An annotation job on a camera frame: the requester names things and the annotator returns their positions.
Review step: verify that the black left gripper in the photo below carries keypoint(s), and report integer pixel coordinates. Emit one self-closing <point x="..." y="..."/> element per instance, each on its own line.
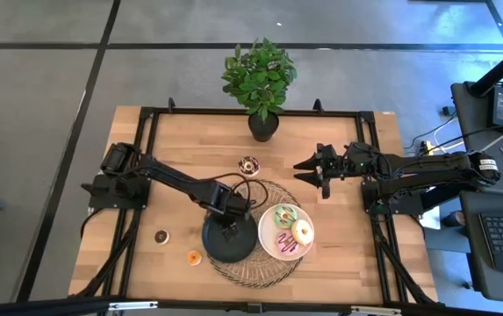
<point x="231" y="206"/>

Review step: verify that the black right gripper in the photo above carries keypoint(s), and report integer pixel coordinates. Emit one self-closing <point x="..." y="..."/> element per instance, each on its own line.
<point x="343" y="162"/>

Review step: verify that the green glazed donut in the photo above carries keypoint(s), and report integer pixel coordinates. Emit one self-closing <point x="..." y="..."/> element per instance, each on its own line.
<point x="278" y="218"/>

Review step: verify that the pink donut with chocolate stripes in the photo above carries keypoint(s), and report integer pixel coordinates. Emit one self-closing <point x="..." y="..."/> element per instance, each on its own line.
<point x="282" y="248"/>

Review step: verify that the dark sprinkled donut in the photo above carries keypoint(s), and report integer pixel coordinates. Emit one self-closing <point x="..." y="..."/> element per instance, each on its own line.
<point x="243" y="169"/>

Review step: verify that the pale yellow glazed donut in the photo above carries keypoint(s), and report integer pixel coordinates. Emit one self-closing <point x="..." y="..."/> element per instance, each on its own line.
<point x="297" y="237"/>

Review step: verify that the small chocolate donut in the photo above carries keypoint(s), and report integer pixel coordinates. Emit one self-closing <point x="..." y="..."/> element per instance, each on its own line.
<point x="158" y="239"/>

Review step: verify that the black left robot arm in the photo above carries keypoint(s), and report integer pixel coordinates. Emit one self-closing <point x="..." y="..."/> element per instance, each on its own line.
<point x="167" y="173"/>

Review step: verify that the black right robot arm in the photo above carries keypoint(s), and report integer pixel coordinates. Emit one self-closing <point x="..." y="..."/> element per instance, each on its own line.
<point x="431" y="166"/>

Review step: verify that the black round plate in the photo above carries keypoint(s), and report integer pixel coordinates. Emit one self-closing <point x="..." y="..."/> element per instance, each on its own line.
<point x="233" y="252"/>

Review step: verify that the white round plate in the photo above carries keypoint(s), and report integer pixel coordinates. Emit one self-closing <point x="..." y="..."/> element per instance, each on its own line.
<point x="268" y="232"/>

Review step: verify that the round woven straw mat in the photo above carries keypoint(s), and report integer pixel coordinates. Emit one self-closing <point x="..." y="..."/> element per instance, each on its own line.
<point x="255" y="274"/>

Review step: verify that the black plant pot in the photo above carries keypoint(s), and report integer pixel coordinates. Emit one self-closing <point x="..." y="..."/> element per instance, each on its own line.
<point x="263" y="131"/>

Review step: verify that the green leafy plant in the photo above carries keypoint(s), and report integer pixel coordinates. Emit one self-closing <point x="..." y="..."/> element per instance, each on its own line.
<point x="260" y="76"/>

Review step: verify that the yellow power strip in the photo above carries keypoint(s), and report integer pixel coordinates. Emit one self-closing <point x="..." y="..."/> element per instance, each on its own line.
<point x="428" y="147"/>

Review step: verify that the grey side desk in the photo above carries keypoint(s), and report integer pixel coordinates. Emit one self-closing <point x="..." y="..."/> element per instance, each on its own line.
<point x="475" y="114"/>
<point x="472" y="246"/>

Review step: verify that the black overhead beam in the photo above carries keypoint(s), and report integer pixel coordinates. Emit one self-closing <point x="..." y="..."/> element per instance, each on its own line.
<point x="58" y="306"/>

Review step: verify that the black pole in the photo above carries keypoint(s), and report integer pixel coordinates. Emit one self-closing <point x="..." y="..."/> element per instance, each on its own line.
<point x="501" y="68"/>

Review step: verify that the black aluminium table frame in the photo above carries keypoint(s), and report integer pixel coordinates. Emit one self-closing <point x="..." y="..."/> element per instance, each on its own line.
<point x="233" y="112"/>

